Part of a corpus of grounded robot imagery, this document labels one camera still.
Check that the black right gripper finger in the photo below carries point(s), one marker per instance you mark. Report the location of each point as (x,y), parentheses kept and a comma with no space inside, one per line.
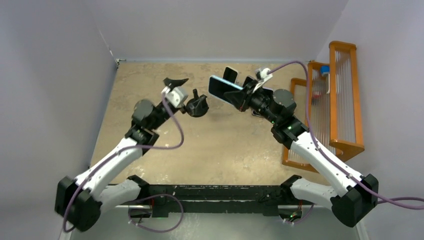
(248,81)
(235,98)

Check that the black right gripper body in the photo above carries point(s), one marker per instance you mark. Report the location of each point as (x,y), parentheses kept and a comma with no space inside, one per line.
(248,94)

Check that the white case phone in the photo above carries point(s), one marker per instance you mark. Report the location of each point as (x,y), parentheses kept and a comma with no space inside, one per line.
(230,74)

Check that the blue case phone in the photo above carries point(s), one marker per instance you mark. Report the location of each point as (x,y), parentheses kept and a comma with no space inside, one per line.
(217,86)

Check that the black round base phone stand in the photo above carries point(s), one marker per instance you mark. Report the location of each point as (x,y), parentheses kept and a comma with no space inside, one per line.
(197,106)

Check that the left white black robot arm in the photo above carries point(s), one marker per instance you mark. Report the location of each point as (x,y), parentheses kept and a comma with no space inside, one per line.
(81,200)

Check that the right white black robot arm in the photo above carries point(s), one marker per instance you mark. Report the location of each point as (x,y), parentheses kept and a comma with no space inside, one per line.
(278,108)

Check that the red black stamp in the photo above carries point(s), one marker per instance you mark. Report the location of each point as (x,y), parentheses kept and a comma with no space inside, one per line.
(316,97)

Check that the orange wooden tiered rack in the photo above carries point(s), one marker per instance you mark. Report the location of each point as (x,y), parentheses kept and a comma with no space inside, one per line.
(336,120)

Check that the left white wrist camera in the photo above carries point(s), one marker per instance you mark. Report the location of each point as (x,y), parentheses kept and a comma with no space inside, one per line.
(176,96)

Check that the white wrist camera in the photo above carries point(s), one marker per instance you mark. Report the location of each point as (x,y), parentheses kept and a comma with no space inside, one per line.
(263,75)
(176,96)

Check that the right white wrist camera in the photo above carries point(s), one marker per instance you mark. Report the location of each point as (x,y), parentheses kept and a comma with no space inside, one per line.
(263,75)

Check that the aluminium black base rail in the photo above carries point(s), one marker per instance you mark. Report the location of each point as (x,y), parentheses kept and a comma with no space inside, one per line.
(212,198)

